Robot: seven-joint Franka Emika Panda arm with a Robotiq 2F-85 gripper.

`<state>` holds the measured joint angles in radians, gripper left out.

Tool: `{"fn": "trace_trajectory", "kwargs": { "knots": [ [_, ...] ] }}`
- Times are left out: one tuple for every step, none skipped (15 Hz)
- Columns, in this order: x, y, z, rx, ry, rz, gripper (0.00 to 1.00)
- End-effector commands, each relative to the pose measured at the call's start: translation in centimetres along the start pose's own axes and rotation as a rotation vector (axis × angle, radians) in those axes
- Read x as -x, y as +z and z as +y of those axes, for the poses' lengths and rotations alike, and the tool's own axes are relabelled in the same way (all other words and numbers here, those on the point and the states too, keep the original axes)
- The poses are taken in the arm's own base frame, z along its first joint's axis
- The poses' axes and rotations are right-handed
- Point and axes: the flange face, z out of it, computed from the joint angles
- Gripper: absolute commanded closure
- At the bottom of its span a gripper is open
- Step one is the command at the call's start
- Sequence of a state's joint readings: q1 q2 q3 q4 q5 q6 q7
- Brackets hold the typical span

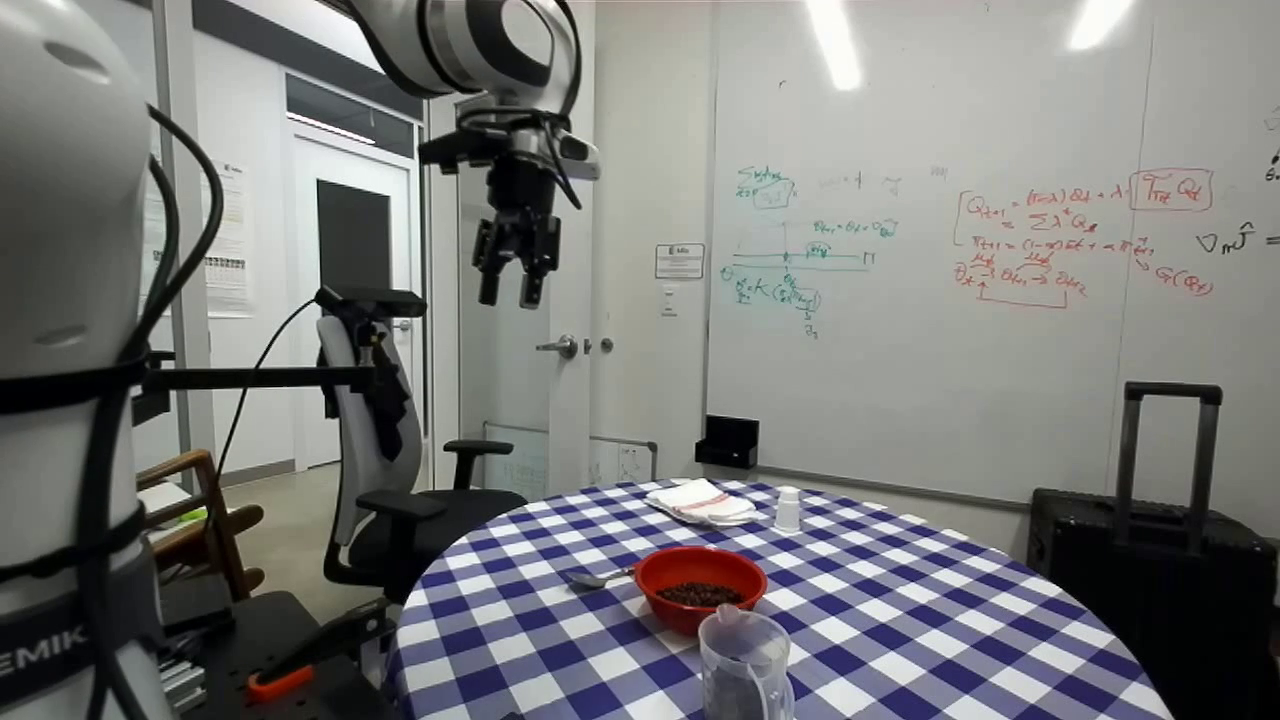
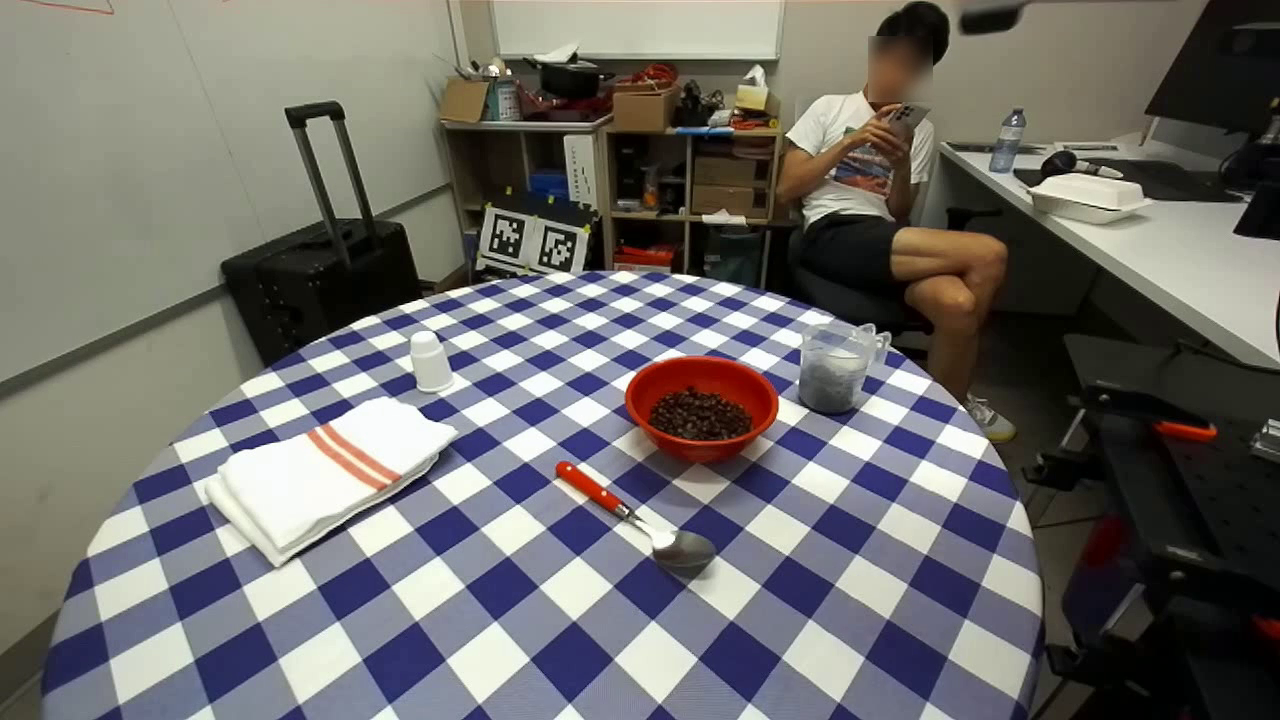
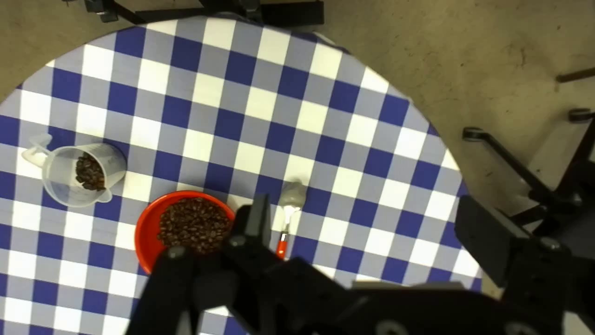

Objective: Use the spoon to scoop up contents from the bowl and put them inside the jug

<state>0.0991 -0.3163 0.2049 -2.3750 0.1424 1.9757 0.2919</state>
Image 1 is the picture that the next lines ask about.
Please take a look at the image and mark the black horizontal mounting bar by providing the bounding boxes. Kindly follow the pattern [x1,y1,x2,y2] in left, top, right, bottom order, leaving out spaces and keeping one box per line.
[0,351,414,417]

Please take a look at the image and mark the black grey office chair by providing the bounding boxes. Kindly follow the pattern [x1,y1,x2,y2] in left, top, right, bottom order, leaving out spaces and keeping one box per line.
[311,282,532,611]

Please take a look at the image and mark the wooden stool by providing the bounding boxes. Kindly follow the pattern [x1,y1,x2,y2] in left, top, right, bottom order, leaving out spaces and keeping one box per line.
[133,450,269,605]

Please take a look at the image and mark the white door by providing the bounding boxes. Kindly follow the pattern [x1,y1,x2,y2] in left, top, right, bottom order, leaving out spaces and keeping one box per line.
[452,91,602,501]

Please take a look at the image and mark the clear plastic jug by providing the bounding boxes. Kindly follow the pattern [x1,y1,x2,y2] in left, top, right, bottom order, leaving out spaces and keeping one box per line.
[692,605,802,720]

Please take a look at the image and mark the blue white checkered tablecloth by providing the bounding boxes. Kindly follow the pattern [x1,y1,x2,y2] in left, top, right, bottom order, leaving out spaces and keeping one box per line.
[386,478,1175,720]

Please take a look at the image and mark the black robot cart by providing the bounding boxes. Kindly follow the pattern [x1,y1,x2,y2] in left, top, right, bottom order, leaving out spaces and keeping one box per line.
[156,592,404,720]

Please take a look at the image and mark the small white plastic bottle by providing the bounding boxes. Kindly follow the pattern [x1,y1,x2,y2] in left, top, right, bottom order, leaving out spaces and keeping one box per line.
[772,483,810,539]

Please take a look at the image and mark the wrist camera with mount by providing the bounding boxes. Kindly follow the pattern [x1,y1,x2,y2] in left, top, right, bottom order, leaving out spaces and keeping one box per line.
[418,130,606,183]

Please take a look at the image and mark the red plastic bowl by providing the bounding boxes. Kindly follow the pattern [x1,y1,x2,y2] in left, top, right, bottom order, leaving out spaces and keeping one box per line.
[632,539,772,639]

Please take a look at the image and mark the small wall sign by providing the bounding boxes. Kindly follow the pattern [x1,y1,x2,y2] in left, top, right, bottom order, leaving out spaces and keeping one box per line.
[653,240,709,286]

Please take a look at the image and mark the orange handled tool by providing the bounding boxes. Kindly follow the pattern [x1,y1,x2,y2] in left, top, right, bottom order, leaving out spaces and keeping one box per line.
[240,659,321,709]

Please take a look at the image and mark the wall whiteboard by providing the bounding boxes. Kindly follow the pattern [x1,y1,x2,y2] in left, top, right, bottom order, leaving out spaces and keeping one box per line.
[703,0,1280,517]

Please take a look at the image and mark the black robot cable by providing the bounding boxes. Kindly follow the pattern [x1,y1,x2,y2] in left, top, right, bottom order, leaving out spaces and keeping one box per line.
[78,103,231,720]

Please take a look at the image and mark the folded white towel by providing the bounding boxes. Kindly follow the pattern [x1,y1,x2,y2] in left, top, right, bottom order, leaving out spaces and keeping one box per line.
[648,478,759,531]

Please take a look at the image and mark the black box on wall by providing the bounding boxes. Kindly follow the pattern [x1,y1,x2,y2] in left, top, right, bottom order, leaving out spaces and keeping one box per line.
[692,412,766,472]

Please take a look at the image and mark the black wheeled suitcase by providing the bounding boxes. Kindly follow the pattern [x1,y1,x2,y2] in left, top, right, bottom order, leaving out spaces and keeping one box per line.
[1024,382,1280,720]

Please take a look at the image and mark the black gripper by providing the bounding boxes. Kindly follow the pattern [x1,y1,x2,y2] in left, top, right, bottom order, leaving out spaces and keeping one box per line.
[472,126,573,312]

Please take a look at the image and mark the dark coffee beans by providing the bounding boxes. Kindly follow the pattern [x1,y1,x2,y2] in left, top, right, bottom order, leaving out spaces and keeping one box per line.
[655,580,746,611]

